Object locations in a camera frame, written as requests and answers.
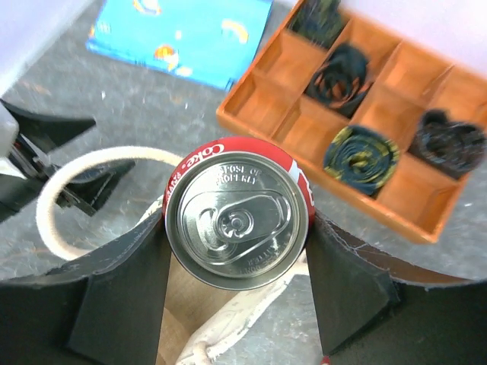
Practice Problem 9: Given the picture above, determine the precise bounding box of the blue space-print cloth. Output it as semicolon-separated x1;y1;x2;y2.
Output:
86;0;272;90

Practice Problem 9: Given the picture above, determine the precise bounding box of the burlap canvas tote bag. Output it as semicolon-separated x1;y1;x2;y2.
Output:
36;146;309;364

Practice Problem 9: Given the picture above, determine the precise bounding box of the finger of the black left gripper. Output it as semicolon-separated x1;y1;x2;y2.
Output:
1;100;96;153

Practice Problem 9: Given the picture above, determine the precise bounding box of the wooden compartment tray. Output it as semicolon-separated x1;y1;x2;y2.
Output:
216;9;486;243

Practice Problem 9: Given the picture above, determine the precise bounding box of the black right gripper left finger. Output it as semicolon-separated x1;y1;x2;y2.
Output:
1;213;171;364

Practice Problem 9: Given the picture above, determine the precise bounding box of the dark rolled sock back-left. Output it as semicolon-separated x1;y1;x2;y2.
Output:
288;0;345;49

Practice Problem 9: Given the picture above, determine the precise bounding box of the dark rolled sock right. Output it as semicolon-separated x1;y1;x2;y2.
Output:
408;109;486;179

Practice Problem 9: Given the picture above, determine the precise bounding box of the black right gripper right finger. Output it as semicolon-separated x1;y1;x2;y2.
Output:
307;213;486;364

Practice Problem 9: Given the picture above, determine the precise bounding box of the red soda can back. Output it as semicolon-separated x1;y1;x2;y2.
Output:
162;136;315;290

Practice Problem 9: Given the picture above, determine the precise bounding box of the dark rolled sock front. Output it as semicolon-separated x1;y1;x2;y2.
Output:
323;125;400;196

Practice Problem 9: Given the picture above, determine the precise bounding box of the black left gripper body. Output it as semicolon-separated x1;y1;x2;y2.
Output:
1;135;135;221

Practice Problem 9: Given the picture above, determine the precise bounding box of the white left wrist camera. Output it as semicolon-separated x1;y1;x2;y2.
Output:
0;104;22;177

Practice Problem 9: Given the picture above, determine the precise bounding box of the dark rolled sock middle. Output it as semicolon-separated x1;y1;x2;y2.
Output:
305;43;373;119

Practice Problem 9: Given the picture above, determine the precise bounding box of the red soda can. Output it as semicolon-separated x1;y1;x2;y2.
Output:
320;356;331;365
162;136;315;290

